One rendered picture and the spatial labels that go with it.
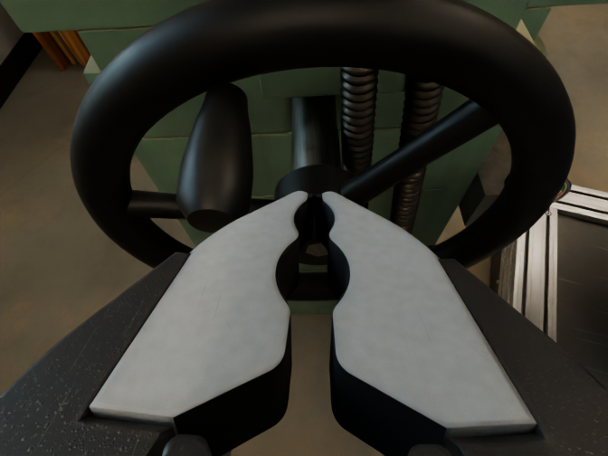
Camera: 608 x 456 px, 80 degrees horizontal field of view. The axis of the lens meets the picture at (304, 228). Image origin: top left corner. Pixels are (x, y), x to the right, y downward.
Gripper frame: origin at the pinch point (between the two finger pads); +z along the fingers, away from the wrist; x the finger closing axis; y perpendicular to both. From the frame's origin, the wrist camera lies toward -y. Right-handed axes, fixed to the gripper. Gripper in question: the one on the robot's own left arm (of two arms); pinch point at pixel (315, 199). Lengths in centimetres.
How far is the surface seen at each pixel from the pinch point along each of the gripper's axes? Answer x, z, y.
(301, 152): -1.0, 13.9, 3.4
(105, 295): -62, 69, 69
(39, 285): -84, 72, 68
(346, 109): 1.9, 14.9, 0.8
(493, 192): 23.1, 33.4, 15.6
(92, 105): -9.2, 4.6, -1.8
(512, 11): 11.0, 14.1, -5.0
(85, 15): -19.2, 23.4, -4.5
